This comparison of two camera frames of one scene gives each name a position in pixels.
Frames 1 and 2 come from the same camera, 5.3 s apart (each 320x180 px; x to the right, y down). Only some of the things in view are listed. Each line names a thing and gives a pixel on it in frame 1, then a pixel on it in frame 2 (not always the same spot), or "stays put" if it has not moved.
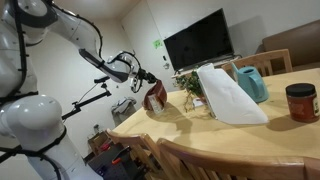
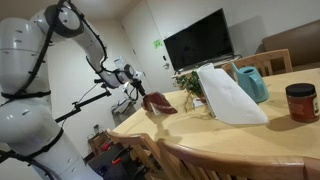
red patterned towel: (157, 89) -> (157, 103)
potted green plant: (191, 82) stays put
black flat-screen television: (202, 42) stays put
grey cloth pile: (123, 109) stays put
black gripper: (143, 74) -> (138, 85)
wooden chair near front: (189, 162) stays put
